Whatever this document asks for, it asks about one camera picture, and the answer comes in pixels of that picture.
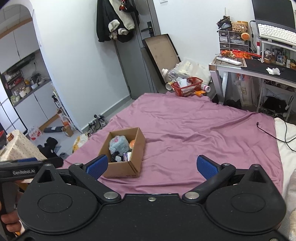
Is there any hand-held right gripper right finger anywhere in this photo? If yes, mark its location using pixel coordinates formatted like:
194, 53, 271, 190
182, 155, 271, 202

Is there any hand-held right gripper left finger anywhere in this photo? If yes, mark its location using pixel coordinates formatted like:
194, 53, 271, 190
35, 155, 122, 202

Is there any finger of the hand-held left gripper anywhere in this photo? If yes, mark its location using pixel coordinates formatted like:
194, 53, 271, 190
9, 157, 62, 165

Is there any black cloth with dotted trim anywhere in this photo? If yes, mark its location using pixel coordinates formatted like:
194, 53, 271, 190
110, 150, 126, 163

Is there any brown cardboard box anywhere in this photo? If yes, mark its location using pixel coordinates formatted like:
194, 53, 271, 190
98, 127, 146, 179

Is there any grey fluffy plush toy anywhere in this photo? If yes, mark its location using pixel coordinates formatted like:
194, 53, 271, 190
109, 135, 130, 155

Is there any person's left hand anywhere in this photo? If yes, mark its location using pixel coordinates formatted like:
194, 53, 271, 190
0, 201, 23, 233

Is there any cream dotted tablecloth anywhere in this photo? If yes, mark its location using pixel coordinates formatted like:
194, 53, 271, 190
0, 129, 48, 163

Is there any red and white snack bag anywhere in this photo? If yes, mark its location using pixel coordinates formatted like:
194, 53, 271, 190
28, 126, 42, 141

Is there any yellow and white bag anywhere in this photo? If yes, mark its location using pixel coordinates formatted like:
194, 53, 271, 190
73, 134, 89, 151

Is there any black flat bag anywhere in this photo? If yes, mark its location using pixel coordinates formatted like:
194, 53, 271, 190
43, 126, 65, 134

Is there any pink bed sheet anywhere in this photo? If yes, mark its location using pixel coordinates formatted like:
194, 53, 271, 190
57, 92, 284, 202

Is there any pile of shoes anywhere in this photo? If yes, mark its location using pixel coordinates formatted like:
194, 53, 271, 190
87, 113, 108, 135

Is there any small open cardboard box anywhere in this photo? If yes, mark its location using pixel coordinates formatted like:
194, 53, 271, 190
61, 125, 75, 138

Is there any kitchen counter with cabinets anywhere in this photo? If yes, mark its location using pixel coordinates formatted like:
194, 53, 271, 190
0, 52, 61, 137

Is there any red plastic basket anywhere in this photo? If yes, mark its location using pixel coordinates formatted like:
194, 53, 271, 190
171, 77, 204, 97

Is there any white shopping bag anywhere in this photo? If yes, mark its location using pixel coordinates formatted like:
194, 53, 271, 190
236, 75, 252, 110

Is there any beige blanket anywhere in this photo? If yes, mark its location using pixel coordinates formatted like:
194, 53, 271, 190
279, 169, 296, 241

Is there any clear bottle with white cap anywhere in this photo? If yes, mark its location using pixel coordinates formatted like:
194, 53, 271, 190
161, 68, 184, 82

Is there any white plastic bag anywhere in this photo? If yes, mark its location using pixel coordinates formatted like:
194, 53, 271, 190
175, 57, 212, 85

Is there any grey metal desk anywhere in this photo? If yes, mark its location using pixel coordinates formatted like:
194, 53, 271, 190
208, 39, 296, 121

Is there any white power strip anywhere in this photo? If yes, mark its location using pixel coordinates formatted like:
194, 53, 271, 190
216, 56, 242, 65

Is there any dark grey door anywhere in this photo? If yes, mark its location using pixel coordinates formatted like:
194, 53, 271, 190
115, 0, 158, 100

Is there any crumpled white tissue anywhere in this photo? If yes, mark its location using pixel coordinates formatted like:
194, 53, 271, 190
265, 67, 282, 76

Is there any black desk mat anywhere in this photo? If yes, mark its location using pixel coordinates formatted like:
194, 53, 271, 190
240, 58, 296, 82

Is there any grey drawer organizer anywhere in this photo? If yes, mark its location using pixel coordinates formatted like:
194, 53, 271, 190
218, 30, 249, 52

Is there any woven bamboo basket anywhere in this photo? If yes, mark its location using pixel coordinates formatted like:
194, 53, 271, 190
231, 21, 248, 33

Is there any black and cream hanging jacket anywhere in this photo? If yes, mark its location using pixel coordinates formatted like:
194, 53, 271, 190
96, 0, 139, 43

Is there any white keyboard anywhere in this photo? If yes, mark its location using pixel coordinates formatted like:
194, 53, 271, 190
257, 23, 296, 46

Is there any black cable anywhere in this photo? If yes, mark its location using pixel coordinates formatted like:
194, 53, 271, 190
256, 121, 278, 140

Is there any door handle lock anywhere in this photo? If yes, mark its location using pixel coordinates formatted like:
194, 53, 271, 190
141, 21, 154, 37

